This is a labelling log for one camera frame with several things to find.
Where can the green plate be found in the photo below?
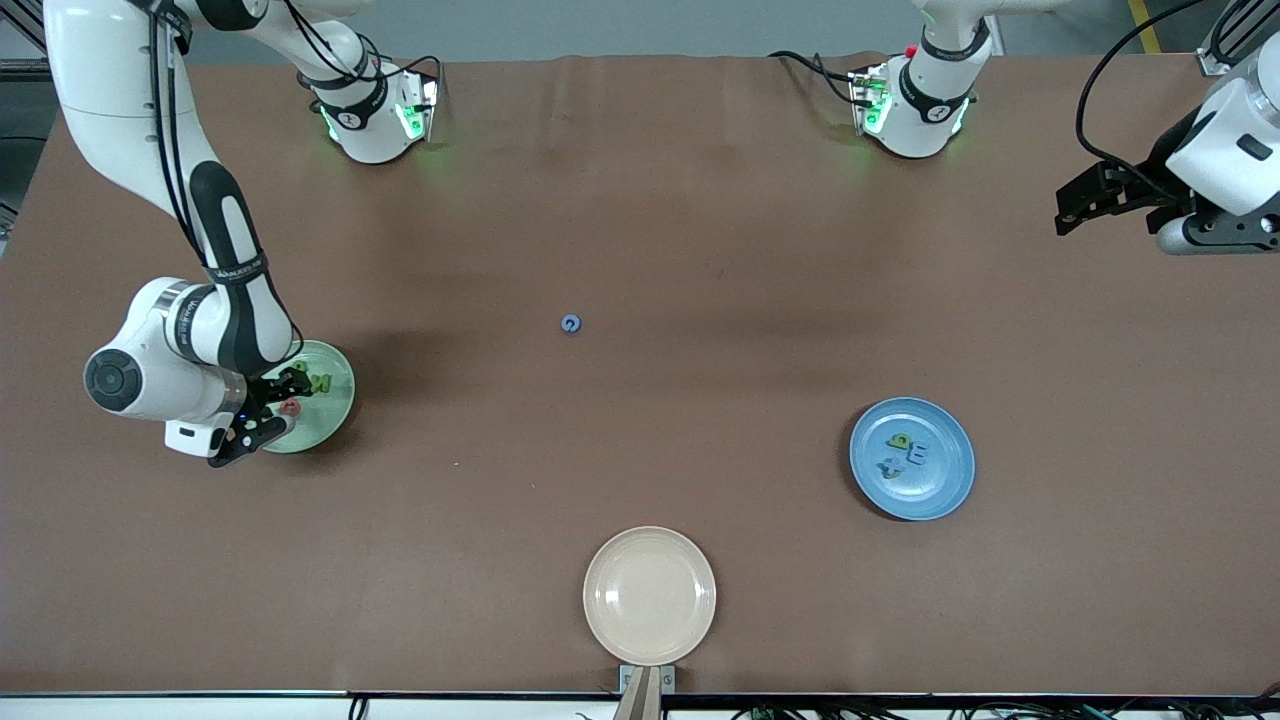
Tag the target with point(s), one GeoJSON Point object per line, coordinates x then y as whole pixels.
{"type": "Point", "coordinates": [330, 420]}

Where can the blue foam letter x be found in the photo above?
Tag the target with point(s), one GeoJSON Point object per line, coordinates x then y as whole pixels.
{"type": "Point", "coordinates": [888, 465]}

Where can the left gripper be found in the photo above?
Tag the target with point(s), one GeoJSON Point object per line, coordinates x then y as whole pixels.
{"type": "Point", "coordinates": [1160, 168]}

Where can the blue foam letter m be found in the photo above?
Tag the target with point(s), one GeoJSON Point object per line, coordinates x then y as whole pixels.
{"type": "Point", "coordinates": [918, 456]}

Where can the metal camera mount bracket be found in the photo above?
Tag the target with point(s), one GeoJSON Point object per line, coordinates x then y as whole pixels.
{"type": "Point", "coordinates": [640, 695]}

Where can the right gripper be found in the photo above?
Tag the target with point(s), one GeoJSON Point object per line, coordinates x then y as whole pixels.
{"type": "Point", "coordinates": [268, 392]}

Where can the green foam letter M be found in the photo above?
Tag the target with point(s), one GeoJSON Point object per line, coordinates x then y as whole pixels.
{"type": "Point", "coordinates": [320, 382]}

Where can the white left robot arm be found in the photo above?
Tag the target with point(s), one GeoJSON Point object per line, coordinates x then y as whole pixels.
{"type": "Point", "coordinates": [925, 110]}

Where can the beige plate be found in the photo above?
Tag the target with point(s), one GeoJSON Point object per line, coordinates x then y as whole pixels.
{"type": "Point", "coordinates": [650, 596]}

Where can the table cover mat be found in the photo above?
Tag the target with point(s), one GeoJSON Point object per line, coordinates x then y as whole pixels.
{"type": "Point", "coordinates": [640, 200]}

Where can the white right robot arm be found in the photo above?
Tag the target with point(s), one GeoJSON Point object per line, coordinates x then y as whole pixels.
{"type": "Point", "coordinates": [110, 80]}

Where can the blue plate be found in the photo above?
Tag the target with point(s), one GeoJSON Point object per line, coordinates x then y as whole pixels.
{"type": "Point", "coordinates": [930, 495]}

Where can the aluminium frame post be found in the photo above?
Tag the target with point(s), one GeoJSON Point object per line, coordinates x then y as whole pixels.
{"type": "Point", "coordinates": [1215, 60]}

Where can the blue foam letter G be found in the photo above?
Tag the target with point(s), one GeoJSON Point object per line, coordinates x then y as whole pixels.
{"type": "Point", "coordinates": [570, 323]}

